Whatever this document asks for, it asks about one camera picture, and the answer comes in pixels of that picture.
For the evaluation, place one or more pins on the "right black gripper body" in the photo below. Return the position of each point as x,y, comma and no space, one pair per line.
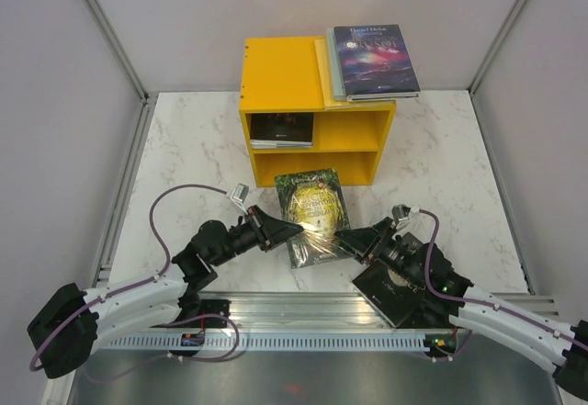
387,251

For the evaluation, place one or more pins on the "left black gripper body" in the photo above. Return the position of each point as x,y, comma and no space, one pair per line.
246,235

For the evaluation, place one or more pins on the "green forest cover book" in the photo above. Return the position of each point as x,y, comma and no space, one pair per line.
314,200

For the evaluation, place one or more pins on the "black Moon and Sixpence book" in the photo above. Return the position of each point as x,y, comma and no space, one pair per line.
391,295

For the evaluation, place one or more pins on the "teal Jules Verne book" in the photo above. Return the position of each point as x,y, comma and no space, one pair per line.
280,142

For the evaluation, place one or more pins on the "light blue O S book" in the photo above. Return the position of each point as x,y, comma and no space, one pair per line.
280,144

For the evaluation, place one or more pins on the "dark Wuthering Heights book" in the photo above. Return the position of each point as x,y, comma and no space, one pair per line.
282,129

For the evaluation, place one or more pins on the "grey G book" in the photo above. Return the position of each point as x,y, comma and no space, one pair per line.
336,65

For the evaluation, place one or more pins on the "purple Robinson Crusoe book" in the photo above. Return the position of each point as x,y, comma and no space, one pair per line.
374,63

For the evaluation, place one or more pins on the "yellow L book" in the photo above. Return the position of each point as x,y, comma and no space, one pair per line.
329,103

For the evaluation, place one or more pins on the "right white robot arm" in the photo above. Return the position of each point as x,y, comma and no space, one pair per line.
557,347

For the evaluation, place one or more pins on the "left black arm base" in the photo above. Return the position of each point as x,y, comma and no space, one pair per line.
206,311

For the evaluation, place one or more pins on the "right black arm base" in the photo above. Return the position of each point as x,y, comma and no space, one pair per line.
427,319

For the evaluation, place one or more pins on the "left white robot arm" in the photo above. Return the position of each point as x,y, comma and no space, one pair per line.
60,349

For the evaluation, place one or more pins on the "yellow wooden shelf box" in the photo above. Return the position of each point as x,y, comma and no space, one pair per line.
280,75

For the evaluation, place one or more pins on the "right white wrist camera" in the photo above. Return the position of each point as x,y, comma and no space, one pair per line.
402,215

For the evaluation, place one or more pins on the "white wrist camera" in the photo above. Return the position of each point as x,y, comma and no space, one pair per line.
402,215
238,196

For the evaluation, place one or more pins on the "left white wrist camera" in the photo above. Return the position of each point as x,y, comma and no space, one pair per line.
238,196

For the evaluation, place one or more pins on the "aluminium front rail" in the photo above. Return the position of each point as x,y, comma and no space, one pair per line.
294,311

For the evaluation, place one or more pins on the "slotted white cable duct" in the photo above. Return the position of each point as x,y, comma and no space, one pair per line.
264,341

